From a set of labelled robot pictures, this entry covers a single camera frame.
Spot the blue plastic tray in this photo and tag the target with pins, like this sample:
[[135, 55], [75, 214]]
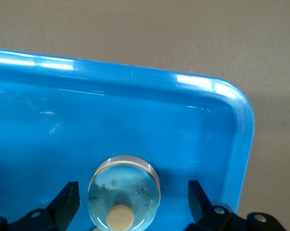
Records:
[[111, 120]]

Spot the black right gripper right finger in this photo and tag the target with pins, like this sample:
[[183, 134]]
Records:
[[207, 216]]

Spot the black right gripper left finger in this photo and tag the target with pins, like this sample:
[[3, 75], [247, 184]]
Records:
[[63, 207]]

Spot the blue desk bell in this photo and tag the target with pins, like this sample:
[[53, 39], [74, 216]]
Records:
[[123, 187]]

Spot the brown table cover sheet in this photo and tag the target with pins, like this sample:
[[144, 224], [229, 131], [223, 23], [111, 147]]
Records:
[[144, 24]]

